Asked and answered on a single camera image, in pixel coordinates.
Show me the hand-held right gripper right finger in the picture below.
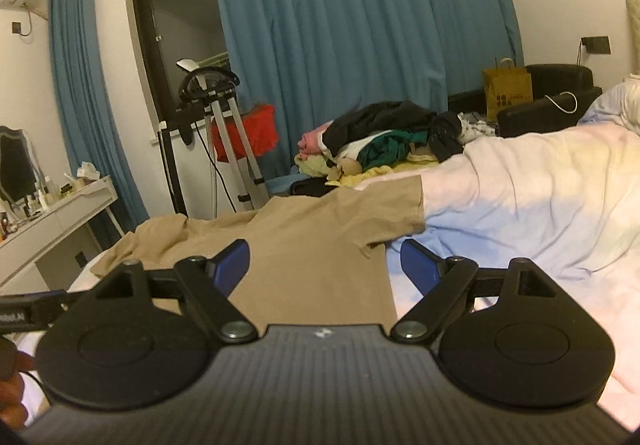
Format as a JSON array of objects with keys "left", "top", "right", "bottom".
[{"left": 390, "top": 239, "right": 559, "bottom": 344}]

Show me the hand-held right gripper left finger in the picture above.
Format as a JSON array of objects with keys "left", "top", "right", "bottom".
[{"left": 95, "top": 239, "right": 259, "bottom": 344}]

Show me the tan t-shirt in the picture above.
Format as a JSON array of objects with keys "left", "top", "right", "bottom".
[{"left": 89, "top": 175, "right": 427, "bottom": 321}]

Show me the pile of mixed clothes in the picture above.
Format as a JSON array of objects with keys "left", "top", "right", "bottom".
[{"left": 290, "top": 100, "right": 493, "bottom": 198}]

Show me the person's left hand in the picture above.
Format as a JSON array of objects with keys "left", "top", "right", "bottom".
[{"left": 0, "top": 354, "right": 39, "bottom": 429}]

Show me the white dressing table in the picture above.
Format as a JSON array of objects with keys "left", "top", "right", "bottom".
[{"left": 0, "top": 174, "right": 124, "bottom": 287}]

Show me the row of cosmetic bottles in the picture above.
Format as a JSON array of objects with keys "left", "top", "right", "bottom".
[{"left": 0, "top": 174, "right": 81, "bottom": 242}]

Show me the pastel tie-dye blanket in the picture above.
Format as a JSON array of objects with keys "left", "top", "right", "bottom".
[{"left": 385, "top": 124, "right": 640, "bottom": 428}]

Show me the red cloth bag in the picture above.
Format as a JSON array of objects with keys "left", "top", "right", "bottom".
[{"left": 211, "top": 104, "right": 279, "bottom": 162}]

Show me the folding exercise machine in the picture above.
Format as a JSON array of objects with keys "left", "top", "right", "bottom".
[{"left": 157, "top": 58, "right": 269, "bottom": 219}]

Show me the ornate vanity mirror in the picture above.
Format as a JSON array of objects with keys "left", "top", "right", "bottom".
[{"left": 0, "top": 125, "right": 45, "bottom": 212}]

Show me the tissue box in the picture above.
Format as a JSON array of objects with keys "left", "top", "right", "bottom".
[{"left": 76, "top": 160, "right": 102, "bottom": 182}]

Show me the yellow paper shopping bag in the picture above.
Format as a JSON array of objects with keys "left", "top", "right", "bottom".
[{"left": 482, "top": 57, "right": 534, "bottom": 122}]

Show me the black armchair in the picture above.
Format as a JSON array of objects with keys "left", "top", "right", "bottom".
[{"left": 448, "top": 64, "right": 604, "bottom": 139}]

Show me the narrow blue curtain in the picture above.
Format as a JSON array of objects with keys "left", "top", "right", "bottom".
[{"left": 46, "top": 0, "right": 151, "bottom": 233}]

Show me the dark glass balcony door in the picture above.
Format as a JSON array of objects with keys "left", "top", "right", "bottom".
[{"left": 127, "top": 0, "right": 231, "bottom": 146}]

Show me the light lavender pillow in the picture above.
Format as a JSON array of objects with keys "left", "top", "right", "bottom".
[{"left": 580, "top": 74, "right": 640, "bottom": 136}]

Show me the wide blue curtain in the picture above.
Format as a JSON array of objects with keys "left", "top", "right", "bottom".
[{"left": 205, "top": 0, "right": 525, "bottom": 196}]

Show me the white charging cable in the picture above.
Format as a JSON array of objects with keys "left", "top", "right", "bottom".
[{"left": 544, "top": 92, "right": 579, "bottom": 114}]

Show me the black wall switch panel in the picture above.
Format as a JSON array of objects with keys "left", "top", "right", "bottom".
[{"left": 580, "top": 36, "right": 612, "bottom": 55}]

